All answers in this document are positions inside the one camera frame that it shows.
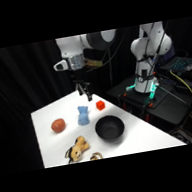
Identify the blue plush toy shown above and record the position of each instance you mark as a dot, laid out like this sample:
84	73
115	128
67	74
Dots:
83	116

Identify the tan plush dog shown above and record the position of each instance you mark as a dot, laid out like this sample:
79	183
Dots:
78	149

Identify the black curtain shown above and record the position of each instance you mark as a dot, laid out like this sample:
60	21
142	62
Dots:
14	84

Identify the black robot stand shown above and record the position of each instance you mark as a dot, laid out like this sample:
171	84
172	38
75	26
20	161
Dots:
173	104

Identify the black laptop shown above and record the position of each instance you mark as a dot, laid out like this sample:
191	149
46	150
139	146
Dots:
181	63

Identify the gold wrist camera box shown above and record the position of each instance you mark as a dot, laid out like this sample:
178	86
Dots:
94	63

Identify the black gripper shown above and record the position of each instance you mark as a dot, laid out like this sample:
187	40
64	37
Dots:
78	76

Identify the red cube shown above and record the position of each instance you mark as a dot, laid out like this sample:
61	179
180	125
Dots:
100	105

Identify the black bowl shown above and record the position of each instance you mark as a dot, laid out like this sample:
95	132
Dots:
110	128

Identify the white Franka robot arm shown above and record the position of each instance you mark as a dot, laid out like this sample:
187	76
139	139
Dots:
143	45

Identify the red-brown round ball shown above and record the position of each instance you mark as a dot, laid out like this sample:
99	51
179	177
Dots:
58	125

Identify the small striped brown object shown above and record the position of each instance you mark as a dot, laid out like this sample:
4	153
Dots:
96	156

